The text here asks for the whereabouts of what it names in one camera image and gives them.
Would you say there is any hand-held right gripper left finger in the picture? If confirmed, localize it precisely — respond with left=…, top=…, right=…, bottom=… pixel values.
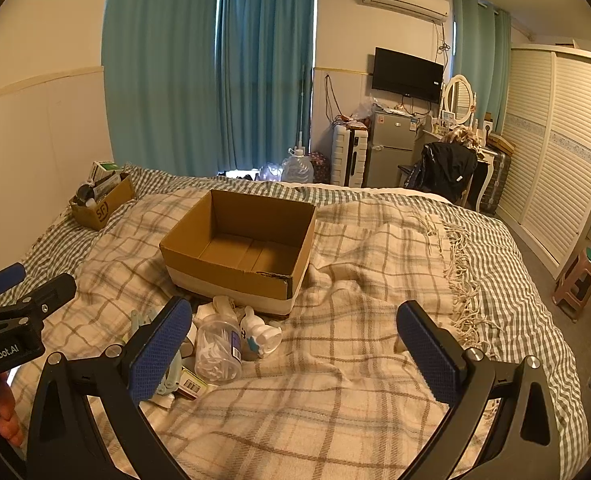
left=26, top=296, right=196, bottom=480

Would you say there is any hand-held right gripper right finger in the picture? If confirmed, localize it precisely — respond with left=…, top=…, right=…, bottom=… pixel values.
left=395, top=301, right=571, bottom=480

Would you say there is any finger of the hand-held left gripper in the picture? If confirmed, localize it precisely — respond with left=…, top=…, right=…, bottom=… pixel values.
left=0, top=262, right=27, bottom=311
left=18, top=273, right=78, bottom=319

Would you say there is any person's left hand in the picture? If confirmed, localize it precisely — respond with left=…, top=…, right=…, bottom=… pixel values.
left=0, top=367, right=25, bottom=449

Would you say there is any small barcode carton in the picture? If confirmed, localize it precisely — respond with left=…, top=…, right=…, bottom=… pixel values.
left=178, top=367, right=209, bottom=401

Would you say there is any clear cotton swab jar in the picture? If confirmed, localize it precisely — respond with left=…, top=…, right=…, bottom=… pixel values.
left=195, top=317, right=244, bottom=385

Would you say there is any white squeeze tube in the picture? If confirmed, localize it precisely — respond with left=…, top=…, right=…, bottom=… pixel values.
left=197, top=295, right=247, bottom=322

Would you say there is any small cardboard box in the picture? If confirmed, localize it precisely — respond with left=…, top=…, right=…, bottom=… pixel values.
left=70, top=172, right=137, bottom=232

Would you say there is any white pump bottle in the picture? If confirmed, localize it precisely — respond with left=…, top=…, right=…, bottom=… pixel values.
left=240, top=307, right=283, bottom=361

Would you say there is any beige plaid blanket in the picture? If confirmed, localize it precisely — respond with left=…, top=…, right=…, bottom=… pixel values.
left=6, top=189, right=569, bottom=480

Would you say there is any large open cardboard box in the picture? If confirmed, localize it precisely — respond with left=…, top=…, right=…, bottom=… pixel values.
left=159, top=189, right=317, bottom=317

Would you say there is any green and white carton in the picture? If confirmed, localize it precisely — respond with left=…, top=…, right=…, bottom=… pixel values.
left=92, top=161, right=127, bottom=186

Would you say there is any brown plastic stool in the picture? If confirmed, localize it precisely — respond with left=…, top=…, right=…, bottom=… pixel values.
left=552, top=248, right=591, bottom=323

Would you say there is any black jacket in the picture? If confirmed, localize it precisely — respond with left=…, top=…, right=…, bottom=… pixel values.
left=407, top=142, right=479, bottom=206

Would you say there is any dark checked suitcase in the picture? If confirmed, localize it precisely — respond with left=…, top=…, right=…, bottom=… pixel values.
left=480, top=147, right=513, bottom=212

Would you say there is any white dressing table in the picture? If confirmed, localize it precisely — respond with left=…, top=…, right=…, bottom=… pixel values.
left=415, top=124, right=494, bottom=212

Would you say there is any grey small fridge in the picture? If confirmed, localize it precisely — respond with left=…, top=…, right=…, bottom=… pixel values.
left=367, top=109, right=419, bottom=189

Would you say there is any white suitcase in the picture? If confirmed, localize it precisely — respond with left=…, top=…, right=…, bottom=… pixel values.
left=331, top=125, right=371, bottom=187

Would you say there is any dark patterned bag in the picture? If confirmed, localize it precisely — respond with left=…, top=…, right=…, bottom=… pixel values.
left=310, top=152, right=333, bottom=184

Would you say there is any clear water jug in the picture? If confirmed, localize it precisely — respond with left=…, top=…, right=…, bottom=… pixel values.
left=281, top=147, right=315, bottom=185

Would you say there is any white louvred wardrobe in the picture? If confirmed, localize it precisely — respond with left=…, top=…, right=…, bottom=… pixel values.
left=494, top=42, right=591, bottom=282

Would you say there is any wide teal curtain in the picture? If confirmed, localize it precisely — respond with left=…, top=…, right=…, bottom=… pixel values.
left=100, top=0, right=222, bottom=177

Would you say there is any clear plastic bag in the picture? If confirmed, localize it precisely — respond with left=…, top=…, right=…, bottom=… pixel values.
left=350, top=99, right=377, bottom=124

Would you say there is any white oval mirror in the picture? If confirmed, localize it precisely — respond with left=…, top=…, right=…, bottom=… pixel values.
left=442, top=74, right=477, bottom=127

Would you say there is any white pole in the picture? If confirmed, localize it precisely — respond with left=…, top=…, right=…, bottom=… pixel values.
left=297, top=64, right=309, bottom=152

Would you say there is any narrow teal curtain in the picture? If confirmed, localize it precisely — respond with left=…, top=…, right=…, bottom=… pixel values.
left=449, top=0, right=512, bottom=135

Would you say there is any teal window curtain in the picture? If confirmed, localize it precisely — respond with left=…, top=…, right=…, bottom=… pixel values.
left=218, top=0, right=319, bottom=175

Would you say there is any black wall television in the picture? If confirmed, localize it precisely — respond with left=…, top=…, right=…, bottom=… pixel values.
left=372, top=47, right=445, bottom=104

